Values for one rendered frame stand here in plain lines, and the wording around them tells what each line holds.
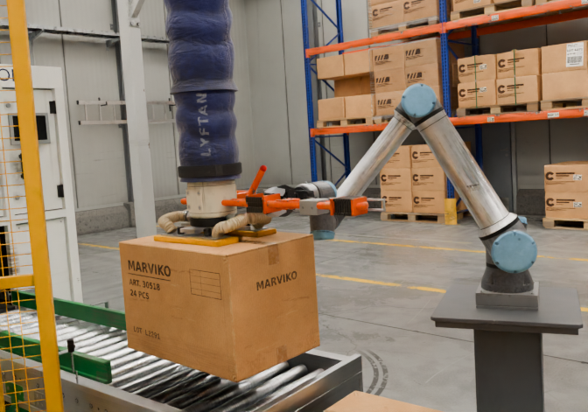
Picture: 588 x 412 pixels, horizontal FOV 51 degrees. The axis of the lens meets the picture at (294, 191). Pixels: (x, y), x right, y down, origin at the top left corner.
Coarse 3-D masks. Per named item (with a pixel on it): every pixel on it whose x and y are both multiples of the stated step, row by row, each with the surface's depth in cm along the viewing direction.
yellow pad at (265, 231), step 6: (252, 228) 222; (264, 228) 222; (270, 228) 223; (228, 234) 225; (234, 234) 223; (240, 234) 222; (246, 234) 220; (252, 234) 218; (258, 234) 216; (264, 234) 219
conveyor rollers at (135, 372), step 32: (0, 320) 337; (32, 320) 332; (64, 320) 327; (96, 352) 271; (128, 352) 272; (128, 384) 230; (160, 384) 230; (192, 384) 229; (224, 384) 229; (256, 384) 229; (288, 384) 230
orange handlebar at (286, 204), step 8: (240, 192) 239; (184, 200) 228; (224, 200) 214; (232, 200) 212; (240, 200) 210; (280, 200) 197; (288, 200) 195; (296, 200) 199; (328, 200) 191; (280, 208) 197; (288, 208) 196; (320, 208) 187; (328, 208) 185; (360, 208) 179
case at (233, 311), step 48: (144, 240) 227; (240, 240) 213; (288, 240) 207; (144, 288) 219; (192, 288) 200; (240, 288) 191; (288, 288) 207; (144, 336) 222; (192, 336) 203; (240, 336) 191; (288, 336) 207
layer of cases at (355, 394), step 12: (348, 396) 209; (360, 396) 208; (372, 396) 207; (336, 408) 200; (348, 408) 200; (360, 408) 199; (372, 408) 199; (384, 408) 198; (396, 408) 198; (408, 408) 197; (420, 408) 196
